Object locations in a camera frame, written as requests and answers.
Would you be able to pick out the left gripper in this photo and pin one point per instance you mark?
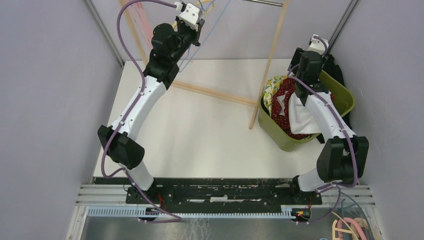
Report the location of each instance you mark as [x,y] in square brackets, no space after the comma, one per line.
[196,34]

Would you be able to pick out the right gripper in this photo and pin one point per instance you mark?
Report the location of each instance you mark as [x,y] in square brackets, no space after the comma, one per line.
[296,60]

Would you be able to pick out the blue wire hanger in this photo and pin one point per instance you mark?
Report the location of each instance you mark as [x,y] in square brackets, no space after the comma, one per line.
[190,57]

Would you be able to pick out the lemon print skirt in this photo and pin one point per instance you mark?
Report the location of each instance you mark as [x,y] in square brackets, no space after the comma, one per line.
[271,87]

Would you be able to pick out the white garment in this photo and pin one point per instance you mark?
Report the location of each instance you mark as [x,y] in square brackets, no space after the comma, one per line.
[300,119]

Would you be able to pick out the red polka dot skirt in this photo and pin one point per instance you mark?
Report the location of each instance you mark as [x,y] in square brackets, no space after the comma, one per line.
[287,85]

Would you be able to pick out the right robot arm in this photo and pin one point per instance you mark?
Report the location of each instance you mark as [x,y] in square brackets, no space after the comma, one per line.
[343,158]

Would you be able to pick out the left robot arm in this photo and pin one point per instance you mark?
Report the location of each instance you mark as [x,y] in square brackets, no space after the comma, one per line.
[119,139]

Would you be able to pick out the black garment behind basket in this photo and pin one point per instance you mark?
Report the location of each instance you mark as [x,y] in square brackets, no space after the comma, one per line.
[335,71]

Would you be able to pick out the olive green plastic basket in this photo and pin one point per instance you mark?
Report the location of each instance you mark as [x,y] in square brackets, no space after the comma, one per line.
[341,97]

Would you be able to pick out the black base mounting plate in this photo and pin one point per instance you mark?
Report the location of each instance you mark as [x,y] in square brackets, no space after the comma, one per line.
[228,195]

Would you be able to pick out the pile of spare hangers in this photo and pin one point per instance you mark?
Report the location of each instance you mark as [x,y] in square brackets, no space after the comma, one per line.
[352,223]

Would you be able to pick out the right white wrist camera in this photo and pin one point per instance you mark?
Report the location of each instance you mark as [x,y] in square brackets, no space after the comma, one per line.
[318,45]

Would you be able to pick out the right aluminium frame post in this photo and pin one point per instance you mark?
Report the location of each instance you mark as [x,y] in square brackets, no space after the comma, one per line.
[342,23]

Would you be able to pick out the aluminium frame post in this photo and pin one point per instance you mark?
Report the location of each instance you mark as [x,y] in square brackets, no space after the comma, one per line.
[104,31]
[342,23]

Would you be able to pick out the metal rack rail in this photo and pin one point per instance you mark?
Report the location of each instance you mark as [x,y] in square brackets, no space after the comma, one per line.
[266,2]

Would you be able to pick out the left aluminium frame post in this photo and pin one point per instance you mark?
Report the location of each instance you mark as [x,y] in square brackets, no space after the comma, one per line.
[104,31]

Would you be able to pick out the white slotted cable duct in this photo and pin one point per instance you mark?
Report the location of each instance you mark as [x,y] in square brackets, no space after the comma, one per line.
[143,212]

